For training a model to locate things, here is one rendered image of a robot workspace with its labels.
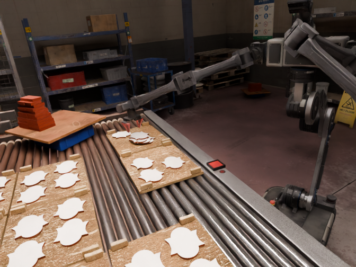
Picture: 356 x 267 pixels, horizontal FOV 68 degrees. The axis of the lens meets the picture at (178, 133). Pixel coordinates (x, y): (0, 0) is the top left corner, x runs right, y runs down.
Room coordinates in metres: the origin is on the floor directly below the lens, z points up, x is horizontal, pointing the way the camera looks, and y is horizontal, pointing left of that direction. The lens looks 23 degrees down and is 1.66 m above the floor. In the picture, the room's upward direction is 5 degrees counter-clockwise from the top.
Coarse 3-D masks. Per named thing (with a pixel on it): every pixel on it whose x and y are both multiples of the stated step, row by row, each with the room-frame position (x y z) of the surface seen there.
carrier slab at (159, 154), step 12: (132, 156) 1.42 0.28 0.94; (144, 156) 1.40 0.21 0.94; (156, 156) 1.39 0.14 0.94; (168, 156) 1.38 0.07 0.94; (180, 156) 1.37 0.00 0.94; (132, 168) 1.27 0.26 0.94; (156, 168) 1.25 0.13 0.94; (168, 168) 1.24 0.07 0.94; (180, 168) 1.23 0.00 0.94; (192, 168) 1.22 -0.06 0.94; (132, 180) 1.15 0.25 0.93; (168, 180) 1.12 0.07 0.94; (180, 180) 1.13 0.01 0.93; (144, 192) 1.05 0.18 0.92
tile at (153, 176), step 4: (144, 172) 1.20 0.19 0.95; (148, 172) 1.20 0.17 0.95; (152, 172) 1.20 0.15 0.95; (156, 172) 1.19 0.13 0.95; (160, 172) 1.19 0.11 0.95; (140, 176) 1.16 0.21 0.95; (144, 176) 1.16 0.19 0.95; (148, 176) 1.16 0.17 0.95; (152, 176) 1.15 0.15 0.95; (156, 176) 1.15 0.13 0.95; (160, 176) 1.15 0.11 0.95; (144, 180) 1.14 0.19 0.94; (148, 180) 1.12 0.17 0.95; (152, 180) 1.12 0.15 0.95; (156, 180) 1.12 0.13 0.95; (160, 180) 1.12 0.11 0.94
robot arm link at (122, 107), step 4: (120, 104) 1.61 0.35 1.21; (124, 104) 1.60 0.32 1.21; (128, 104) 1.62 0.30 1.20; (132, 104) 1.64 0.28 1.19; (116, 108) 1.62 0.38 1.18; (120, 108) 1.59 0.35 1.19; (124, 108) 1.59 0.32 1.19; (128, 108) 1.60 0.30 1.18; (136, 108) 1.62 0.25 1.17; (140, 108) 1.61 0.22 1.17; (120, 112) 1.60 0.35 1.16
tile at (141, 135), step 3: (135, 132) 1.70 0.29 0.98; (138, 132) 1.69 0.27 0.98; (141, 132) 1.69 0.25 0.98; (132, 135) 1.65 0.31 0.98; (135, 135) 1.65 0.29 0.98; (138, 135) 1.64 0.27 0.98; (141, 135) 1.64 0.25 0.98; (144, 135) 1.63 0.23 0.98; (147, 135) 1.63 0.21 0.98; (132, 138) 1.62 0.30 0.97; (135, 138) 1.59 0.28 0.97; (138, 138) 1.59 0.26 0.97; (141, 138) 1.59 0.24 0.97; (144, 138) 1.59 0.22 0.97
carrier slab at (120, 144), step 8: (136, 128) 1.88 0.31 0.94; (144, 128) 1.86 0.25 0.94; (152, 128) 1.85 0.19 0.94; (128, 136) 1.73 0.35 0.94; (152, 136) 1.70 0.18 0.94; (160, 136) 1.69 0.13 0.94; (112, 144) 1.62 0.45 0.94; (120, 144) 1.61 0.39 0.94; (128, 144) 1.60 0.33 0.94; (136, 144) 1.59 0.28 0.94; (144, 144) 1.58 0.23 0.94; (152, 144) 1.57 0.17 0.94; (160, 144) 1.56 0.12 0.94; (120, 152) 1.49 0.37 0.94; (136, 152) 1.47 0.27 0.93
